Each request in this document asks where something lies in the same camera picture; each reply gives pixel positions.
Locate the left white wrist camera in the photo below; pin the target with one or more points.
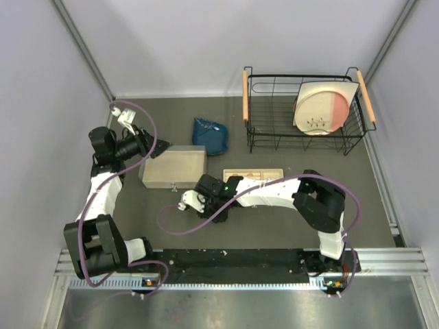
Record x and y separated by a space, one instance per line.
125 118

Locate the beige jewelry box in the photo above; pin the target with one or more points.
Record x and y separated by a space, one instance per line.
180 166

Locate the black wire dish rack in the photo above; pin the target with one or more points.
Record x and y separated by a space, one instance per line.
268 111

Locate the blue-grey cable duct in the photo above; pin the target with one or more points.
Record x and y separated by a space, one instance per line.
145 283

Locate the cream and pink plate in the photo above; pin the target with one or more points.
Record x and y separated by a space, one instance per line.
322 107

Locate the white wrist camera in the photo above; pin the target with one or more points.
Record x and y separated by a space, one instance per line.
192 199
125 118

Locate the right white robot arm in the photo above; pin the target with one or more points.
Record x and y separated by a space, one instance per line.
320 203

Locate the beige jewelry tray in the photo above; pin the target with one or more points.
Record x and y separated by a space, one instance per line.
255 174

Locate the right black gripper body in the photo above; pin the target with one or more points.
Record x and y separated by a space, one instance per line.
211 207

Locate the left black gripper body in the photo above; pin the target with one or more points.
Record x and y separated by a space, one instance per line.
136 145

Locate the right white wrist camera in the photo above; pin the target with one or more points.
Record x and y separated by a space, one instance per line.
192 199

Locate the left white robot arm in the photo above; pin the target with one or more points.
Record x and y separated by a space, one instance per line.
95 245

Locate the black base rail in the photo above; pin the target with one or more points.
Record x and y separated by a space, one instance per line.
295 259

